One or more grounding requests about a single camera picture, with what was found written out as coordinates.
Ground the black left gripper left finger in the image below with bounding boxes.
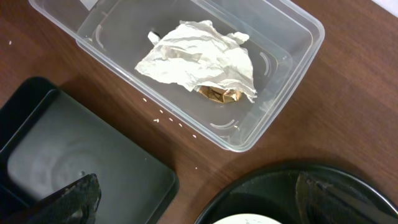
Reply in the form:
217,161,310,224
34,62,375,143
4,174,101,224

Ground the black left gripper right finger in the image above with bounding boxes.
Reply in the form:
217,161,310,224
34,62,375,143
295,172,397,224

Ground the gold foil wrapper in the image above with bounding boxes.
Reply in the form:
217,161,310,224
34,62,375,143
197,86,243,104

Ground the white paper napkin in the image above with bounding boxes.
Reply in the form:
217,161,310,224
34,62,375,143
135,20,257,103

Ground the clear plastic waste bin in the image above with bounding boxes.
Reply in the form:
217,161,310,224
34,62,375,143
29,0,325,152

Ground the round black tray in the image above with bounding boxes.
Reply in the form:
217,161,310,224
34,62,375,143
195,163,397,224

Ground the black rectangular bin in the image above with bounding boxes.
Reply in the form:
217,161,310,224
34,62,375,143
1,77,179,224

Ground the grey plate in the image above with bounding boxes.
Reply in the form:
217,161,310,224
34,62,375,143
214,213,281,224

